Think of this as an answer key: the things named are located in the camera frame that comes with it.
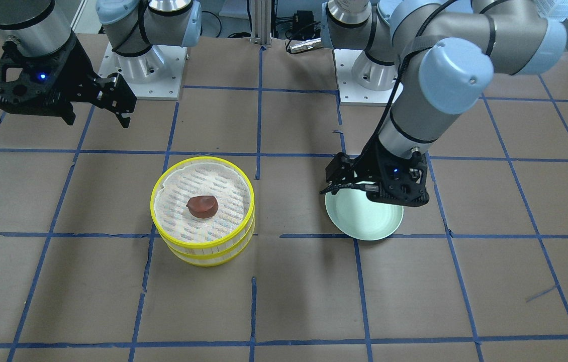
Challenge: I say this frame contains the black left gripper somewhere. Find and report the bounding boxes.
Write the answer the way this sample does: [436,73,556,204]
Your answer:
[325,141,429,208]

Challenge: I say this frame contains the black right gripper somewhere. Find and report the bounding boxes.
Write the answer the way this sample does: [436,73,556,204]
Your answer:
[0,38,137,128]

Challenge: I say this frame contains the yellow steamer layer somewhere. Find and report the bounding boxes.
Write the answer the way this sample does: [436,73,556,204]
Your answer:
[165,223,256,266]
[149,156,255,263]

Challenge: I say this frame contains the brown bun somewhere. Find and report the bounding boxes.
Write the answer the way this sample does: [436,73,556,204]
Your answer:
[186,195,218,219]

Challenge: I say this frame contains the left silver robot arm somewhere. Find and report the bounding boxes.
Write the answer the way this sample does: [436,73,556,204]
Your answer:
[321,1,567,208]

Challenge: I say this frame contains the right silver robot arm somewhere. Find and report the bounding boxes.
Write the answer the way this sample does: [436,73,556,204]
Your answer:
[0,1,202,128]

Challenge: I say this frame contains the light green plate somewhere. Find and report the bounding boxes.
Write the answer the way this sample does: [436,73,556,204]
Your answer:
[324,189,404,241]

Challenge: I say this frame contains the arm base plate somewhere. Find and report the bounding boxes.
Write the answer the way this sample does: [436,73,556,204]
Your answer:
[98,44,188,101]
[334,49,397,106]

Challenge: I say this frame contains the aluminium frame post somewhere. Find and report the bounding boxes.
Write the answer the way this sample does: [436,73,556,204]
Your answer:
[247,1,274,48]

